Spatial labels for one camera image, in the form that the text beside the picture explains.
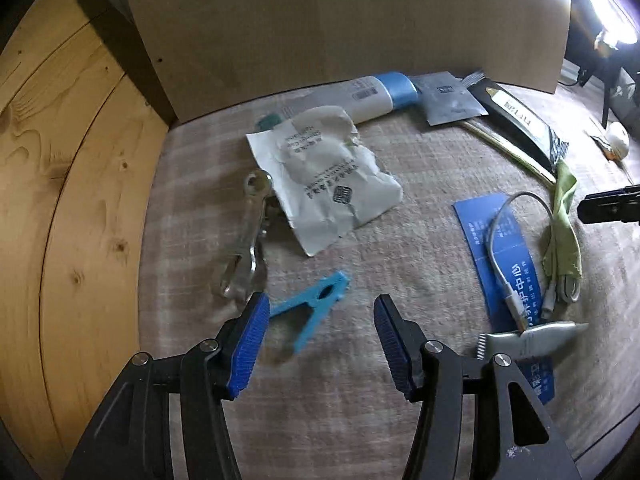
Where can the blue plastic clothespin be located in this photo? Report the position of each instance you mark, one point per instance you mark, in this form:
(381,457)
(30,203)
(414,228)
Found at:
(319,300)

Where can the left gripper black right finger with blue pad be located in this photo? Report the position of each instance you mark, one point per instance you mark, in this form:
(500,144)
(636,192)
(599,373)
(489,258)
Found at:
(514,436)

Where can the bright lamp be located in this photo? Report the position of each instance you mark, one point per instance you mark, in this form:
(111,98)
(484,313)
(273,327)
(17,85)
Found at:
(607,10)

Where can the white bottle blue cap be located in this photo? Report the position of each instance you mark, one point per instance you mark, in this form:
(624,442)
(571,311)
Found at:
(363,99)

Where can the grey foil sachet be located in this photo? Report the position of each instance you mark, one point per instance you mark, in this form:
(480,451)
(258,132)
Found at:
(444,99)

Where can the silver metal carabiner keys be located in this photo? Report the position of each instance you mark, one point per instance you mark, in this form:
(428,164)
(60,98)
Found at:
(242,267)

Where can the light wooden panel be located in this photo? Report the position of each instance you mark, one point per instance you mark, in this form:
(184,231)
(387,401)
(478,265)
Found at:
(83,119)

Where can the silver grey comb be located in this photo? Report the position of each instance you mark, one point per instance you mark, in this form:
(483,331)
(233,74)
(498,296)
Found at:
(534,343)

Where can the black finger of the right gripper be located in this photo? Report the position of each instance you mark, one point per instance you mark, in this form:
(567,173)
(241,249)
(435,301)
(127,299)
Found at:
(621,205)

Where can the green cloth strip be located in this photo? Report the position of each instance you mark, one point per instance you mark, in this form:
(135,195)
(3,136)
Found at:
(566,251)

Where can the blue printed card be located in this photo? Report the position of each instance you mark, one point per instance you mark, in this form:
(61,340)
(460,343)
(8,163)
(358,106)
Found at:
(507,274)

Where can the wooden stick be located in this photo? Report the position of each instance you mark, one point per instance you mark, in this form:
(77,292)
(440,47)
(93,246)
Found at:
(507,147)

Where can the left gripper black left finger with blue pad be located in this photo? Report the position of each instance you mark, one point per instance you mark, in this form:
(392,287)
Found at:
(128,436)

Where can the crumpled white paper packet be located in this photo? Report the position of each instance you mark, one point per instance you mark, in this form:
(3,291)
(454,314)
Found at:
(326,181)

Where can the black packaging bag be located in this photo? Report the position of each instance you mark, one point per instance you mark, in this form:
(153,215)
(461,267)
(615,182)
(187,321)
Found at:
(520,125)

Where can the white stuffed plush ball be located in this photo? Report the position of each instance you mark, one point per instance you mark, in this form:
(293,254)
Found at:
(617,138)

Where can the brown cardboard box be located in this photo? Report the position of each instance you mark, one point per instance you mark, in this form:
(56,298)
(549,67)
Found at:
(211,54)

